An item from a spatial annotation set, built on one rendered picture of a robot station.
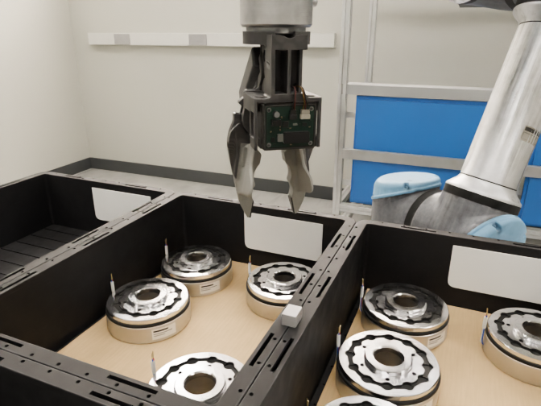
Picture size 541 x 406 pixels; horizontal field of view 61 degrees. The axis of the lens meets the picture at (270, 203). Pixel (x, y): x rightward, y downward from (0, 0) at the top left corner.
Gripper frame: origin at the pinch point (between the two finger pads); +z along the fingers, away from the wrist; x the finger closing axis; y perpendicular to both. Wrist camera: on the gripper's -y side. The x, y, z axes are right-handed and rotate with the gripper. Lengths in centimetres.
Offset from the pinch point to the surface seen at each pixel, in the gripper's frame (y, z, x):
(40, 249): -26.2, 15.2, -33.8
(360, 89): -159, 7, 85
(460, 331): 11.4, 14.6, 21.5
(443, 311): 11.2, 11.4, 18.7
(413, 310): 10.8, 10.9, 14.8
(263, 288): 0.7, 11.7, -1.0
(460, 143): -131, 29, 124
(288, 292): 2.7, 11.5, 1.8
